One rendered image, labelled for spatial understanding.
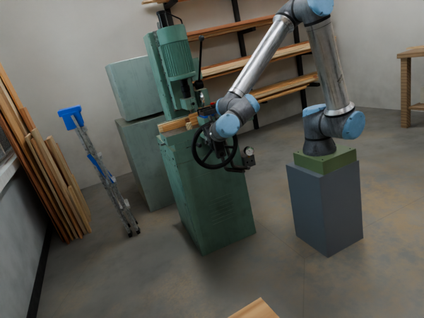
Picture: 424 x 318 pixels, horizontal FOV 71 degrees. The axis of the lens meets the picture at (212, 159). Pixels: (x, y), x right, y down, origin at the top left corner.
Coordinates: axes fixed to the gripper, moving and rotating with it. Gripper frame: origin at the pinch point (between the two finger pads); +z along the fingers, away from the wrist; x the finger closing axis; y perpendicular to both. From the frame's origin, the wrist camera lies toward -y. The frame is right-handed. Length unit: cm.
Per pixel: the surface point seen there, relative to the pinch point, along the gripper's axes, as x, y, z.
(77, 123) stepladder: 66, 51, 86
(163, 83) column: 2, 52, 53
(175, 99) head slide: -2, 38, 48
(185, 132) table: 3.7, 12.8, 30.7
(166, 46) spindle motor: -2, 64, 22
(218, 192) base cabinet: -7, -31, 47
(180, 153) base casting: 10.3, 2.3, 34.6
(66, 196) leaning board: 101, 5, 140
